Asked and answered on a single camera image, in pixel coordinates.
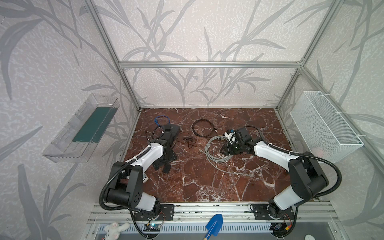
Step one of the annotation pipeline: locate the white plush bunny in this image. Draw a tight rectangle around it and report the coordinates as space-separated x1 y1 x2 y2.
103 222 130 240

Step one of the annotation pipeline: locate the thin black wire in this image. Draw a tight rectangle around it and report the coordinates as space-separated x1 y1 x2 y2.
145 125 164 142

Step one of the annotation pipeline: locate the blue ethernet cable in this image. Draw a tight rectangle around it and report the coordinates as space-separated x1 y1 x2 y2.
154 114 171 126

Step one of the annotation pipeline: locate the grey ethernet cable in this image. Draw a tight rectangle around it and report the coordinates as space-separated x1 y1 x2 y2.
198 135 250 176

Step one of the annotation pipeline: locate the black power adapter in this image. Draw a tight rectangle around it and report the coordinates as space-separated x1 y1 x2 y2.
163 164 172 174
177 131 197 149

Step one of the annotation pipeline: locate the clear plastic wall bin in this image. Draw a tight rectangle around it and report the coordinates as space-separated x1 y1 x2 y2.
43 94 120 163

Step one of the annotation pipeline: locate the black cable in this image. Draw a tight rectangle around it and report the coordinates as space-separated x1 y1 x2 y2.
191 119 217 139

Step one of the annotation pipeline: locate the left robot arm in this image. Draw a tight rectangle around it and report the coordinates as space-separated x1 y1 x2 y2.
99 139 176 215

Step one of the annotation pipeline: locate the blue toy shovel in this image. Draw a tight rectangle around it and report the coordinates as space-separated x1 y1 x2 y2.
204 214 223 240

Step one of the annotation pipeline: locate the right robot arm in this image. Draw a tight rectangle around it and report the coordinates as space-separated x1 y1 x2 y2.
221 126 343 220

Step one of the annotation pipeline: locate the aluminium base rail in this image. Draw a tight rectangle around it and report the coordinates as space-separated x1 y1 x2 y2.
87 202 341 224

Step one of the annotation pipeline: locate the white wire mesh basket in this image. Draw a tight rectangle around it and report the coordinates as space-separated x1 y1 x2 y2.
290 91 364 163

